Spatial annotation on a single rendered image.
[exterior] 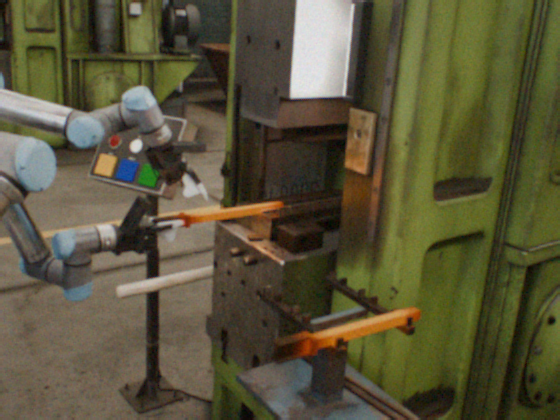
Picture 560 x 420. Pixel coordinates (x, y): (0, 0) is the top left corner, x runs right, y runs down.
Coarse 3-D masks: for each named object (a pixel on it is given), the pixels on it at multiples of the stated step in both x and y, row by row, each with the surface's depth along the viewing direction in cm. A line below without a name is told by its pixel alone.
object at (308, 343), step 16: (368, 320) 149; (384, 320) 149; (400, 320) 152; (416, 320) 155; (288, 336) 137; (304, 336) 137; (320, 336) 140; (336, 336) 141; (352, 336) 144; (288, 352) 136; (304, 352) 138
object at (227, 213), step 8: (232, 208) 198; (240, 208) 199; (248, 208) 200; (256, 208) 201; (264, 208) 203; (168, 216) 186; (176, 216) 186; (184, 216) 187; (192, 216) 188; (200, 216) 190; (208, 216) 191; (216, 216) 193; (224, 216) 195; (232, 216) 197; (240, 216) 198; (184, 224) 187
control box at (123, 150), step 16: (176, 128) 228; (192, 128) 231; (128, 144) 234; (144, 144) 231; (96, 160) 238; (144, 160) 229; (96, 176) 236; (112, 176) 233; (144, 192) 232; (160, 192) 223
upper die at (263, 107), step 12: (252, 96) 197; (264, 96) 192; (276, 96) 187; (336, 96) 199; (252, 108) 198; (264, 108) 193; (276, 108) 188; (288, 108) 189; (300, 108) 192; (312, 108) 195; (324, 108) 198; (336, 108) 201; (348, 108) 204; (264, 120) 194; (276, 120) 189; (288, 120) 191; (300, 120) 193; (312, 120) 196; (324, 120) 199; (336, 120) 202; (348, 120) 205
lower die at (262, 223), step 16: (320, 192) 229; (336, 192) 229; (272, 208) 204; (288, 208) 207; (304, 208) 209; (320, 208) 210; (336, 208) 214; (240, 224) 213; (256, 224) 205; (272, 224) 199; (336, 224) 216; (272, 240) 201
